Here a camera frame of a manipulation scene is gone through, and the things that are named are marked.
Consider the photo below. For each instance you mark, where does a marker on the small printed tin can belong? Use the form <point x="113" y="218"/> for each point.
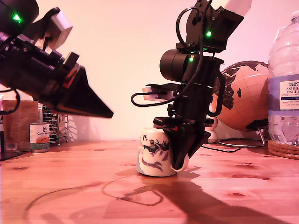
<point x="39" y="137"/>

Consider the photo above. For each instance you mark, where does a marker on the large clear water bottle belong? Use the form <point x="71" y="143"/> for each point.
<point x="285" y="58"/>

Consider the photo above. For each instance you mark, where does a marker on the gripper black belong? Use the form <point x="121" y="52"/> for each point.
<point x="191" y="105"/>
<point x="56" y="81"/>

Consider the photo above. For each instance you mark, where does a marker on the white mug with dark print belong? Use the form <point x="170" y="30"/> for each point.
<point x="154" y="154"/>

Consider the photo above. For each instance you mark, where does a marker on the white two-sphere lamp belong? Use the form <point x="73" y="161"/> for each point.
<point x="212" y="137"/>

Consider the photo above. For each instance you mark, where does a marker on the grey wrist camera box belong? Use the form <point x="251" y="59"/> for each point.
<point x="61" y="28"/>
<point x="151" y="97"/>

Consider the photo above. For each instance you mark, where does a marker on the brown cardboard box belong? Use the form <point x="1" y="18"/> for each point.
<point x="18" y="126"/>

